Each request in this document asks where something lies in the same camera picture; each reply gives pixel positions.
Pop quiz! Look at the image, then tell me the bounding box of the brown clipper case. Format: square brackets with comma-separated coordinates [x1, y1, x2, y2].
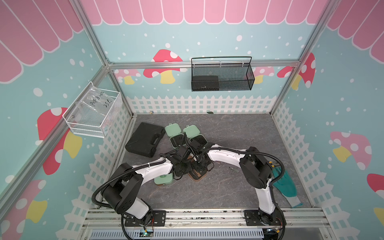
[187, 154, 208, 181]

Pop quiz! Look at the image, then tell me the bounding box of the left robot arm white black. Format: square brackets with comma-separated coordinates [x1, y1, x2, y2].
[92, 146, 192, 226]

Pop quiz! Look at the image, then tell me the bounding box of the green work glove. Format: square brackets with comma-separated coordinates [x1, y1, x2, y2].
[273, 171, 303, 208]

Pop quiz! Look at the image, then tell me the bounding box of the green clipper case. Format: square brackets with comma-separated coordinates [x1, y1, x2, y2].
[165, 123, 186, 149]
[183, 125, 208, 145]
[154, 174, 174, 186]

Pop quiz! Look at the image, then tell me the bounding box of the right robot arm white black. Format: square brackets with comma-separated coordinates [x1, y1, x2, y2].
[187, 141, 286, 227]

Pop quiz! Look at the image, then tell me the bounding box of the black wire mesh basket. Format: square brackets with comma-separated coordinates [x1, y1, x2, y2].
[191, 56, 255, 91]

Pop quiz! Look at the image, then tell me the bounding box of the black plastic tool case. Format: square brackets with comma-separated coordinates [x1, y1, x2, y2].
[125, 123, 166, 158]

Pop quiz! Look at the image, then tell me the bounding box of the black box in basket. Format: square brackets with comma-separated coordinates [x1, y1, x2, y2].
[191, 76, 220, 92]

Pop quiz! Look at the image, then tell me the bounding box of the clear acrylic wall bin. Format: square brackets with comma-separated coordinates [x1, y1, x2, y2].
[63, 82, 123, 138]

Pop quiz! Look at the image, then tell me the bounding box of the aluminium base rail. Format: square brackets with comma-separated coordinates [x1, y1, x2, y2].
[82, 208, 330, 229]

